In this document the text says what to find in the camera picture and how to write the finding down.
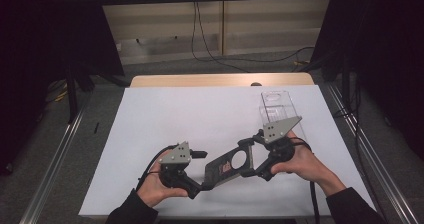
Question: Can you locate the yellow cable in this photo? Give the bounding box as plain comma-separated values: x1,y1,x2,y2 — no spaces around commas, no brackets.
45,79,70,104

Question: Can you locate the white table sheet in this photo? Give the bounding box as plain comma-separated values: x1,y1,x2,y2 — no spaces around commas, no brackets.
78,85,377,218

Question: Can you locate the black power cable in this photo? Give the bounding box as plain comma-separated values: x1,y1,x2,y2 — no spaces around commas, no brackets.
196,2,316,64
190,2,250,74

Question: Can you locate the person's right hand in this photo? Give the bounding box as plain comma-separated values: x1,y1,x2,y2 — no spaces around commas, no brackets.
270,132,347,197

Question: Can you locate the black curtain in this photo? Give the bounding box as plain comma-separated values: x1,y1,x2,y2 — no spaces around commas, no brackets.
311,0,424,160
0,0,125,175

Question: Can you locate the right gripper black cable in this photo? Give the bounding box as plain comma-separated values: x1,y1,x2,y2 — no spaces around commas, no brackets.
289,136,322,224

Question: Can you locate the metal floor rail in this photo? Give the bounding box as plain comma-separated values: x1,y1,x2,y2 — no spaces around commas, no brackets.
19,105,88,224
324,83,419,224

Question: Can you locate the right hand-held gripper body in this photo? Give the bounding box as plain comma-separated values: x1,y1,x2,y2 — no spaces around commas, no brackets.
262,116,303,172

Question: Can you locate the black metal stand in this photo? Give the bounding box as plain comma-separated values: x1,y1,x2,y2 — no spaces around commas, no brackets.
64,65,80,125

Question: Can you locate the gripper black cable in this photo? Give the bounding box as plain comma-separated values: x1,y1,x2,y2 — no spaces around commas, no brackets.
135,144,178,192
289,136,322,224

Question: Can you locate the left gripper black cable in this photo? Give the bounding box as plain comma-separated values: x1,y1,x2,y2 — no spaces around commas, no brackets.
135,144,178,192

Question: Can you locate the clear plastic box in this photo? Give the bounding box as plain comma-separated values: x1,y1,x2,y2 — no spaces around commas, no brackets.
259,90,306,139

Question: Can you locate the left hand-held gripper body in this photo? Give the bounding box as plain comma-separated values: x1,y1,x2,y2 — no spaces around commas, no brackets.
158,141,201,192

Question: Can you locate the person's left hand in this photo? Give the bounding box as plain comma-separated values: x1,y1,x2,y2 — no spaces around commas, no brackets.
136,149,189,208

